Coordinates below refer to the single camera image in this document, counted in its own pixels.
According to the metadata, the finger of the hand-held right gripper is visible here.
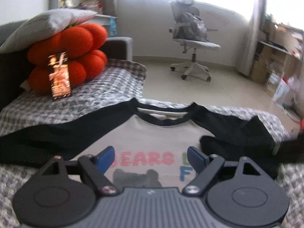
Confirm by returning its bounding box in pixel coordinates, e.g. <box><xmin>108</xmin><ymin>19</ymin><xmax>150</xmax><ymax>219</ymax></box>
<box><xmin>278</xmin><ymin>133</ymin><xmax>304</xmax><ymax>163</ymax></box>

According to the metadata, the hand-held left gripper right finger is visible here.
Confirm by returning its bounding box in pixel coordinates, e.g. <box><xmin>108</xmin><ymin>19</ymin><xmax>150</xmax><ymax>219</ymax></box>
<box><xmin>182</xmin><ymin>146</ymin><xmax>263</xmax><ymax>196</ymax></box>

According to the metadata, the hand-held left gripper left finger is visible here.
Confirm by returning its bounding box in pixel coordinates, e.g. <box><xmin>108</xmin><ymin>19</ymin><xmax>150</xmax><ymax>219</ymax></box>
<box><xmin>41</xmin><ymin>146</ymin><xmax>119</xmax><ymax>196</ymax></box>

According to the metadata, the beige and black shirt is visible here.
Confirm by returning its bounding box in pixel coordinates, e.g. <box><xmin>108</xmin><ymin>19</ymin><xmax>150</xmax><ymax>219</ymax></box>
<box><xmin>0</xmin><ymin>97</ymin><xmax>304</xmax><ymax>188</ymax></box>

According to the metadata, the white cardboard box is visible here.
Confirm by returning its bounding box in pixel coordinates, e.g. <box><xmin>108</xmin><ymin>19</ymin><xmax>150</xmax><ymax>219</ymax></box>
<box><xmin>272</xmin><ymin>78</ymin><xmax>297</xmax><ymax>110</ymax></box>

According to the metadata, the grey white quilted blanket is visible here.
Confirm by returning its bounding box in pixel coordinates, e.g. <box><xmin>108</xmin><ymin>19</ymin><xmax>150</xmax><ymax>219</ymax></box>
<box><xmin>0</xmin><ymin>59</ymin><xmax>304</xmax><ymax>228</ymax></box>

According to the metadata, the smartphone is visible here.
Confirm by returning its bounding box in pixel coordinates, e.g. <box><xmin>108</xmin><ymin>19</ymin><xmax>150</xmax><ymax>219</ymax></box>
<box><xmin>47</xmin><ymin>52</ymin><xmax>72</xmax><ymax>101</ymax></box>

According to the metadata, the wooden shelf desk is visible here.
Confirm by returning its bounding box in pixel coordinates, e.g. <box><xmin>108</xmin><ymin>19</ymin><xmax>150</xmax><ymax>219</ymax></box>
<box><xmin>252</xmin><ymin>17</ymin><xmax>304</xmax><ymax>98</ymax></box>

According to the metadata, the grey sofa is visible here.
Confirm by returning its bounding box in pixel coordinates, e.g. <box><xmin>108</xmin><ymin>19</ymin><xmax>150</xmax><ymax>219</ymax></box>
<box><xmin>0</xmin><ymin>20</ymin><xmax>133</xmax><ymax>110</ymax></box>

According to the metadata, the white office chair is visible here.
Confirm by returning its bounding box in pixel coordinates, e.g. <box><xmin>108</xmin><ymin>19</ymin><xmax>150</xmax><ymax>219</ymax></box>
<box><xmin>168</xmin><ymin>0</ymin><xmax>221</xmax><ymax>82</ymax></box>

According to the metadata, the orange pumpkin cushion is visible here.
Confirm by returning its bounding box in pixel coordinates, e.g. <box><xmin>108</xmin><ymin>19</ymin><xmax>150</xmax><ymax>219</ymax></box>
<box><xmin>27</xmin><ymin>23</ymin><xmax>108</xmax><ymax>93</ymax></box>

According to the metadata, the grey backpack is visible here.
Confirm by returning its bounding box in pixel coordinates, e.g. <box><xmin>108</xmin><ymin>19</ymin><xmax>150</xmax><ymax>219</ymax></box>
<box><xmin>177</xmin><ymin>12</ymin><xmax>209</xmax><ymax>42</ymax></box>

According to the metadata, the white desk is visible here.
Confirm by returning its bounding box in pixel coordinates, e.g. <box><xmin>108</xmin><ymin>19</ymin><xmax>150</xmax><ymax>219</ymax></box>
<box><xmin>95</xmin><ymin>14</ymin><xmax>118</xmax><ymax>38</ymax></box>

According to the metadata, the white pillow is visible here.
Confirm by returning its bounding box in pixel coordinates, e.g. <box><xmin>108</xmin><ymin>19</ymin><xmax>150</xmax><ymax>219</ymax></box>
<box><xmin>0</xmin><ymin>8</ymin><xmax>98</xmax><ymax>54</ymax></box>

